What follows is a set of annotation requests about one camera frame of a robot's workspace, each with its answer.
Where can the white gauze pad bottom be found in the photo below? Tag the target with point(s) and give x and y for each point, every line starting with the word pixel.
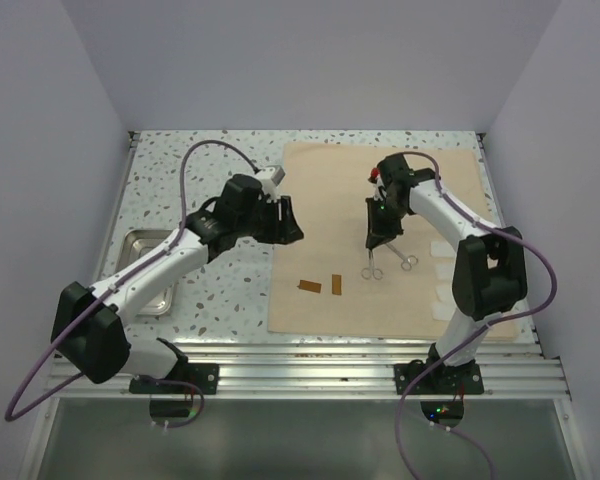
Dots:
pixel 442 311

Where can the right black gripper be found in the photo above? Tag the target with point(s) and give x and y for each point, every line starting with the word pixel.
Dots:
pixel 378 215

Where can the beige cloth mat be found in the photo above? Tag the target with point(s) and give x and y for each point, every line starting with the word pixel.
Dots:
pixel 394 245

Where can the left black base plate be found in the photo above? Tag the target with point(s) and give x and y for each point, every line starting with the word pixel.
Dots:
pixel 204 376

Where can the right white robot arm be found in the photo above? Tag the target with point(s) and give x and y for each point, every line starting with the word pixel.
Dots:
pixel 489 275

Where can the white gauze pad top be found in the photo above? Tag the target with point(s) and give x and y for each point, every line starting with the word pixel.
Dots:
pixel 442 249

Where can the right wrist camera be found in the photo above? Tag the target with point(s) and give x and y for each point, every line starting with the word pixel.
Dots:
pixel 375 179

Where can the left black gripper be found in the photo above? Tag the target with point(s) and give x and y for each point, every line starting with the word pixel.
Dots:
pixel 276 220

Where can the brown bandage horizontal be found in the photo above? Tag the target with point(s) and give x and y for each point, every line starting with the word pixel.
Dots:
pixel 310 286

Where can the brown bandage vertical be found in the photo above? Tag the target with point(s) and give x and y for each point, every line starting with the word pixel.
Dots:
pixel 336 284

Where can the steel surgical scissors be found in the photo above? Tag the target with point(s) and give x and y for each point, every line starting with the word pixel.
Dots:
pixel 407 262

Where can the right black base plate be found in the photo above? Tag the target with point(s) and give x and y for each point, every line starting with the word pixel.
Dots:
pixel 444 380

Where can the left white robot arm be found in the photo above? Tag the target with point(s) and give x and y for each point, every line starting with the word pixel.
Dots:
pixel 89 328

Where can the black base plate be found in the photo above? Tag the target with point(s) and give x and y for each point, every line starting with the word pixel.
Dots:
pixel 204 376
pixel 444 380

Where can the white gauze pad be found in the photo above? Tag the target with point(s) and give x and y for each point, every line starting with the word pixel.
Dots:
pixel 442 311
pixel 444 271
pixel 442 249
pixel 444 293

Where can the aluminium rail frame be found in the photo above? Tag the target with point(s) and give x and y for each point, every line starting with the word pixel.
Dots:
pixel 365 371

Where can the steel instrument tray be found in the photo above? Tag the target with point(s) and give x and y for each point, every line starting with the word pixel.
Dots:
pixel 137 244

